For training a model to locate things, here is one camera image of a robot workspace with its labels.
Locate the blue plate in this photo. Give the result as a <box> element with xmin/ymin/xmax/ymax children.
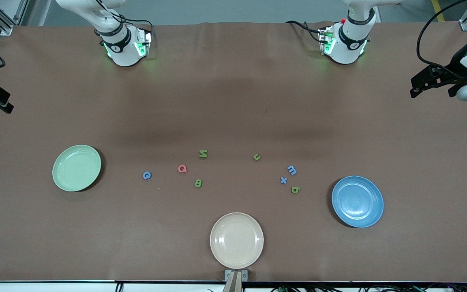
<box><xmin>331</xmin><ymin>175</ymin><xmax>384</xmax><ymax>228</ymax></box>

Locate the white table edge rail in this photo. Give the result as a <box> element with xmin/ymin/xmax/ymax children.
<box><xmin>0</xmin><ymin>281</ymin><xmax>467</xmax><ymax>292</ymax></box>

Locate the black base cable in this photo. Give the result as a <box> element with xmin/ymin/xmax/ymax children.
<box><xmin>94</xmin><ymin>0</ymin><xmax>155</xmax><ymax>38</ymax></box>
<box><xmin>285</xmin><ymin>19</ymin><xmax>324</xmax><ymax>43</ymax></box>

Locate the beige plate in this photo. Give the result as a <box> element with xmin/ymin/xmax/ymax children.
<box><xmin>210</xmin><ymin>212</ymin><xmax>265</xmax><ymax>270</ymax></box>

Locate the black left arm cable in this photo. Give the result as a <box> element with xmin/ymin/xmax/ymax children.
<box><xmin>417</xmin><ymin>0</ymin><xmax>467</xmax><ymax>78</ymax></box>

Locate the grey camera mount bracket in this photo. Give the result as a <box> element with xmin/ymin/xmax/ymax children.
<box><xmin>222</xmin><ymin>269</ymin><xmax>248</xmax><ymax>292</ymax></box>

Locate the light green plate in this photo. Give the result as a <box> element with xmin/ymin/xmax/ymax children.
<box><xmin>52</xmin><ymin>145</ymin><xmax>102</xmax><ymax>192</ymax></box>

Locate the brown table cover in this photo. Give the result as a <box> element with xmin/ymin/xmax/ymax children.
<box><xmin>0</xmin><ymin>21</ymin><xmax>467</xmax><ymax>283</ymax></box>

